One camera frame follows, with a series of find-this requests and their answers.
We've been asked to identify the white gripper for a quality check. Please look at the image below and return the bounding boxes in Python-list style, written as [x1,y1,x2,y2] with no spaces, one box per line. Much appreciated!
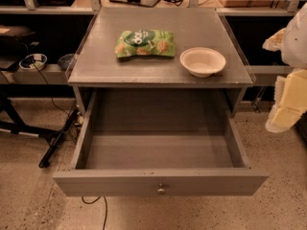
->
[262,3,307,133]

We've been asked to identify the green rice chip bag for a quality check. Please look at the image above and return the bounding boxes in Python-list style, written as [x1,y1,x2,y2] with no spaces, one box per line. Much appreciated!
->
[114,30,176,58]

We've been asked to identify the open grey top drawer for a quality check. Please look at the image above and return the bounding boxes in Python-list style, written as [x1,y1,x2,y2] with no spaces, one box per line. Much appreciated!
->
[54,89,268,196]

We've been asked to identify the round metal drawer knob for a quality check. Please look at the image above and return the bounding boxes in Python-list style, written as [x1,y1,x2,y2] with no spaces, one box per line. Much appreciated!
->
[156,184,166,196]

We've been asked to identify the black bag on shelf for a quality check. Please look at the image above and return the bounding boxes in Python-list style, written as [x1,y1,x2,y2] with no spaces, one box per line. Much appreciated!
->
[0,25,39,57]

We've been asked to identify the white paper bowl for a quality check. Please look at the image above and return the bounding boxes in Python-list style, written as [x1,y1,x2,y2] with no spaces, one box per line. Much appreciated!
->
[180,47,226,78]

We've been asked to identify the grey cabinet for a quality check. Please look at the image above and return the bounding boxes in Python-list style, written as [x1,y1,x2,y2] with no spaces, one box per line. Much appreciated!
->
[68,8,254,109]

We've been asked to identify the dark round bowl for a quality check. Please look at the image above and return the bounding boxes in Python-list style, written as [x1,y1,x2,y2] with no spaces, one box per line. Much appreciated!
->
[58,54,75,70]

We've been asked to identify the grey shelf rack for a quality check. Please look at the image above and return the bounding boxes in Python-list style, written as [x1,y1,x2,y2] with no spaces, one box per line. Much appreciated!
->
[0,0,307,87]

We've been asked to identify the black floor stand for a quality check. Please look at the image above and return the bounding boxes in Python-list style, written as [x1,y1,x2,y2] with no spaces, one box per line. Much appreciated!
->
[0,93,78,169]

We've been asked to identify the black floor cable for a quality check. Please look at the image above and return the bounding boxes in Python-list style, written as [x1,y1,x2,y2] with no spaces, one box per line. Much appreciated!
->
[81,195,109,230]

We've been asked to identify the white bowl with cables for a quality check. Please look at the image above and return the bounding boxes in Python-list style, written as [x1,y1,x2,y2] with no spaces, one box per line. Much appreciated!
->
[19,54,47,71]

